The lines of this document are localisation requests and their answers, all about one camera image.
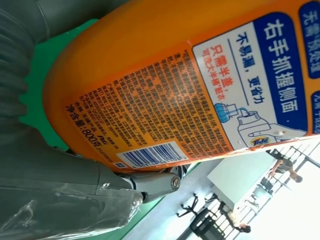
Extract white desk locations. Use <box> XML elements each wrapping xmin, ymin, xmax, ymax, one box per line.
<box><xmin>207</xmin><ymin>151</ymin><xmax>276</xmax><ymax>210</ymax></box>

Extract green table mat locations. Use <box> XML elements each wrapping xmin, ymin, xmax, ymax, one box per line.
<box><xmin>18</xmin><ymin>18</ymin><xmax>201</xmax><ymax>240</ymax></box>

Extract person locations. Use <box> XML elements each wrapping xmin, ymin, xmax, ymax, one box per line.
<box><xmin>266</xmin><ymin>149</ymin><xmax>303</xmax><ymax>184</ymax></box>

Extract black office chair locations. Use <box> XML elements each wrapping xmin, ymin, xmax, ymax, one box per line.
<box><xmin>189</xmin><ymin>211</ymin><xmax>226</xmax><ymax>240</ymax></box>
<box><xmin>176</xmin><ymin>193</ymin><xmax>200</xmax><ymax>219</ymax></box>

